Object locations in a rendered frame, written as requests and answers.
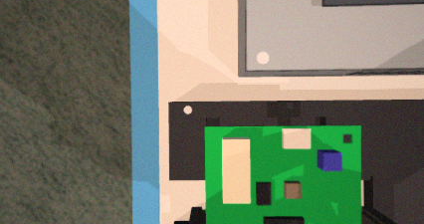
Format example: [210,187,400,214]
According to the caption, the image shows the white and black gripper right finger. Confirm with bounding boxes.
[361,206,397,224]

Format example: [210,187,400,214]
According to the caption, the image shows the green circuit board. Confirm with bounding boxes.
[205,125,361,224]

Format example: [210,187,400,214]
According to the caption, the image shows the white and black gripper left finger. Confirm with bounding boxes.
[188,206,206,224]

